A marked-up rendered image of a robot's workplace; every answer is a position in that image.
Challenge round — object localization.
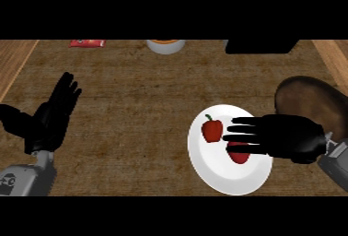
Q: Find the white oval plate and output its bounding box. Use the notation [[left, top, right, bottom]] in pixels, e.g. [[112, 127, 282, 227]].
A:
[[186, 104, 274, 196]]

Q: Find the red snack packet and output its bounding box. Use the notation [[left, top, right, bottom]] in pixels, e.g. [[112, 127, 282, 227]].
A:
[[68, 39, 108, 49]]

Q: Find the black box appliance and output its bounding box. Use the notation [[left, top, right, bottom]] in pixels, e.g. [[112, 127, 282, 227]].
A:
[[224, 39, 301, 55]]

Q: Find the red bell pepper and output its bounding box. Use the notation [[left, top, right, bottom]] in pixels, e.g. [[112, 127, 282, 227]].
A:
[[201, 113, 224, 144]]

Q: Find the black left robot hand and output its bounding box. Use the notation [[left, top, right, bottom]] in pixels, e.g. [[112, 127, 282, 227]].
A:
[[0, 71, 84, 156]]

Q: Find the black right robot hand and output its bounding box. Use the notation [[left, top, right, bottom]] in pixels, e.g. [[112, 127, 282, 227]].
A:
[[221, 114, 329, 165]]

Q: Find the white cup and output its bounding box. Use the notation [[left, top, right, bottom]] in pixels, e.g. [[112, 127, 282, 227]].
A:
[[146, 39, 187, 55]]

